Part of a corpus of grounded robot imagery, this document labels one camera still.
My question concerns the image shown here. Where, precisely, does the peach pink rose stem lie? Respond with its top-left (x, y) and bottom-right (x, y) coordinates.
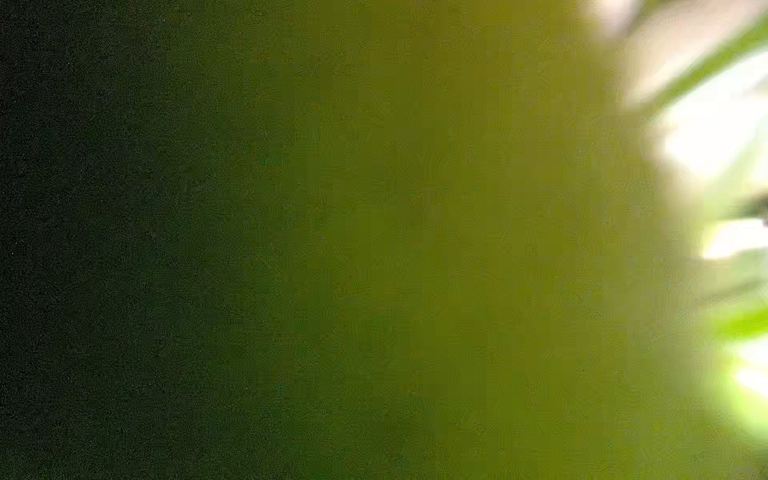
top-left (1, 1), bottom-right (767, 479)

